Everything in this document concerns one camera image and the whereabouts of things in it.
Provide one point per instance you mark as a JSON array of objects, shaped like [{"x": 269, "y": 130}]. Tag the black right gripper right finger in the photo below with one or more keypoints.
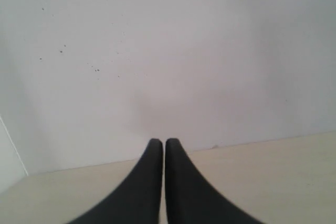
[{"x": 190, "y": 198}]

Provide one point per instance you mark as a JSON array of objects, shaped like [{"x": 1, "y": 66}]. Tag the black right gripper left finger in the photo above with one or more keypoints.
[{"x": 137, "y": 198}]

